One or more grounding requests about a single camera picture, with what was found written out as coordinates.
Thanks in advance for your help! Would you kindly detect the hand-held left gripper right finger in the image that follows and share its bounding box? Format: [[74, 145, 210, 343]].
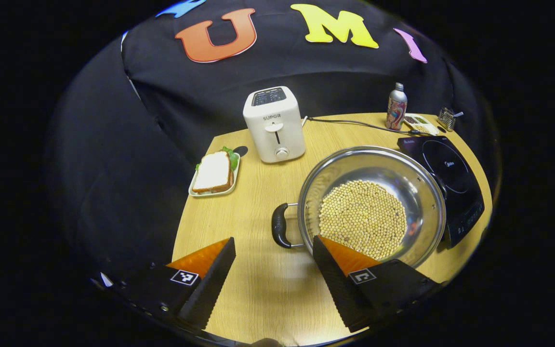
[[312, 235, 444, 333]]

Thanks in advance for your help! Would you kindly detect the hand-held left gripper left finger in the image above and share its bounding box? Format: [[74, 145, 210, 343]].
[[109, 236, 237, 331]]

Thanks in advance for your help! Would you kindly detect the stainless steel pot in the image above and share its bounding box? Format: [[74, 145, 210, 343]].
[[271, 146, 447, 270]]

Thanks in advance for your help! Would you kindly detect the black induction cooktop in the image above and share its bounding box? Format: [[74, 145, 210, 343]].
[[397, 135, 485, 249]]

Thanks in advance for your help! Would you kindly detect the pile of soybeans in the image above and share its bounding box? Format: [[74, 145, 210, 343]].
[[318, 180, 407, 261]]

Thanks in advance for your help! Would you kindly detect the pale green sandwich plate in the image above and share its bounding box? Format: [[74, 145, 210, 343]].
[[188, 147, 241, 197]]

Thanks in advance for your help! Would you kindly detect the sandwich with lettuce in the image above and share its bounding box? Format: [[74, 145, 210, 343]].
[[192, 147, 239, 194]]

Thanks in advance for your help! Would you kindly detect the white toaster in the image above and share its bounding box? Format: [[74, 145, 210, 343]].
[[243, 86, 306, 163]]

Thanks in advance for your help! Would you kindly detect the white divided dish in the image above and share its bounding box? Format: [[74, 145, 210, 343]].
[[403, 113, 440, 136]]

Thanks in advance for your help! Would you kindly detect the aluminium drink bottle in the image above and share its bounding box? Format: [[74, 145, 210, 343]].
[[385, 82, 408, 131]]

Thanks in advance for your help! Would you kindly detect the black backdrop cloth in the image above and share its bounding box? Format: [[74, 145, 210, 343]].
[[46, 0, 500, 290]]

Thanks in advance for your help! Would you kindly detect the black power cable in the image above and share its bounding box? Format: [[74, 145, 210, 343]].
[[305, 117, 423, 135]]

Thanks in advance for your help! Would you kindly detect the wire utensil holder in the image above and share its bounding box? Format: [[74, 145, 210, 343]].
[[437, 107, 457, 132]]

